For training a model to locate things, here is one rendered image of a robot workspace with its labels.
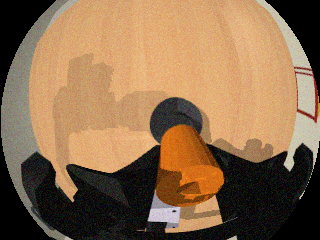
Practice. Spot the orange knob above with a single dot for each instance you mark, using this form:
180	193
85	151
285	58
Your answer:
188	173

